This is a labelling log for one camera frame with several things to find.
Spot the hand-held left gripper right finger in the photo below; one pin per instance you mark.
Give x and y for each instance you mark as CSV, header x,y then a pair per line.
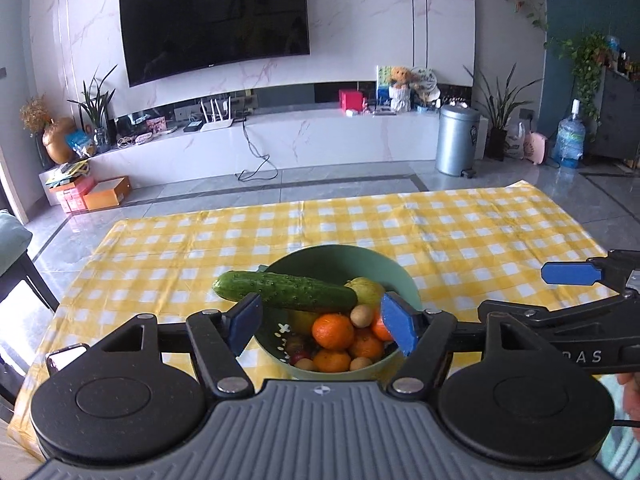
x,y
400,320

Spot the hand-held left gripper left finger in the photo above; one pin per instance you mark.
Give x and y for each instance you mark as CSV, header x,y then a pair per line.
x,y
245,320

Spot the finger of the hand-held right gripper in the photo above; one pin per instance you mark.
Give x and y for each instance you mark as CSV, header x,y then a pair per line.
x,y
525,316
570,273

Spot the orange mandarin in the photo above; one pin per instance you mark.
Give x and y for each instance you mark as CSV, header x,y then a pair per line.
x,y
367,347
380,330
332,332
332,361

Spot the yellow-green pear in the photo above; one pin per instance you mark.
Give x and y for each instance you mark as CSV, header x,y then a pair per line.
x,y
370,292

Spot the green cucumber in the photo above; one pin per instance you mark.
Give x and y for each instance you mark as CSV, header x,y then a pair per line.
x,y
285,290

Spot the large round brownish-yellow fruit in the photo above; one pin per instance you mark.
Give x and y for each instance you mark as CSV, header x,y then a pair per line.
x,y
302,322

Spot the small red fruit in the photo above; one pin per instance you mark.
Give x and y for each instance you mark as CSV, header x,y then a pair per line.
x,y
299,356

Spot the green colander bowl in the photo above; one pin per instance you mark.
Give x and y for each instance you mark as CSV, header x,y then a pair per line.
x,y
320,260

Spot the person's right forearm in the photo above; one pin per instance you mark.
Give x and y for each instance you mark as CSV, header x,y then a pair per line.
x,y
631,400

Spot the yellow checked tablecloth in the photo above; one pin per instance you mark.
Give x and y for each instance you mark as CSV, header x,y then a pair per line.
x,y
450,220

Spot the pink pig-shaped appliance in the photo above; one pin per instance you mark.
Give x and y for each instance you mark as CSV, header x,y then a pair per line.
x,y
535,146

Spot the blue water jug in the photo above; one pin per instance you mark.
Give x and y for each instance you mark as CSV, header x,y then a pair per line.
x,y
571,140

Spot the white plastic bag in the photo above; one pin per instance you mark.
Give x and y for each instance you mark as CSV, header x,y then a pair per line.
x,y
514,142

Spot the dark grey cabinet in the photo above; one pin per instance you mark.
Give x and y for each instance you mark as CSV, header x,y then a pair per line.
x,y
620,110

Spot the silver pedal trash can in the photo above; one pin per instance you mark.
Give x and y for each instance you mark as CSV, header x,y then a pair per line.
x,y
456,140

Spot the long-leaved potted plant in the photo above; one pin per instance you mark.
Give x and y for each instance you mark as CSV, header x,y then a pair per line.
x,y
500,105

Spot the orange cardboard box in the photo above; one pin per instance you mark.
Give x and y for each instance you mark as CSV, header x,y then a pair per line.
x,y
105,195

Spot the white marble television console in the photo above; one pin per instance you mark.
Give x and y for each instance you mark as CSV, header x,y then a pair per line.
x,y
310,135

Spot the white router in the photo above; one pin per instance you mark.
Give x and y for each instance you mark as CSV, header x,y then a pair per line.
x,y
217,124

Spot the black side table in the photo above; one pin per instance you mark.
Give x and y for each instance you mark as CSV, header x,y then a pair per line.
x,y
40,280

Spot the pink cardboard box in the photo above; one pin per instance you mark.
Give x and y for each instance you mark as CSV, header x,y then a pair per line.
x,y
75,197

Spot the trailing green vine plant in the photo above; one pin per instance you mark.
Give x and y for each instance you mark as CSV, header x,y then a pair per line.
x,y
587,60

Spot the red box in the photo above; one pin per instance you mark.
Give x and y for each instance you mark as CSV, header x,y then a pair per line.
x,y
350,100

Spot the stack of colourful booklets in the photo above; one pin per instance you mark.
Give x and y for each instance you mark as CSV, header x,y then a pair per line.
x,y
67,172

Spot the round painted fan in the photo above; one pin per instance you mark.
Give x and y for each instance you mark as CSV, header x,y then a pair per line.
x,y
425,79

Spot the colourful picture board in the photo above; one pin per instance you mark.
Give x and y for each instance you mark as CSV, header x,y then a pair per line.
x,y
382,77

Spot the blue snack bag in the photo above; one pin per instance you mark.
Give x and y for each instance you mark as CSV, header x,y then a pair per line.
x,y
80,141

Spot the brown teddy bear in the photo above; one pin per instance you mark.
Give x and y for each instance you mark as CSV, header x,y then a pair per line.
x,y
400,76

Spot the teal cushion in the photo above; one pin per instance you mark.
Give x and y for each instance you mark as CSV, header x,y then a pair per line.
x,y
12,240

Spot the golden gourd vase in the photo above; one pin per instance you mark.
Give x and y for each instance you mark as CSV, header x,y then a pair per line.
x,y
57,142

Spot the green plant in glass vase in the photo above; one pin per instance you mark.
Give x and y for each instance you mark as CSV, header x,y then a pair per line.
x,y
95,100

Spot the dried yellow flowers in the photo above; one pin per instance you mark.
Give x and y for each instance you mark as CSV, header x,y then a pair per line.
x,y
35,112

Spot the black wall television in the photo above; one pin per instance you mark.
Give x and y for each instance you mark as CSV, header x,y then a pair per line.
x,y
215,15

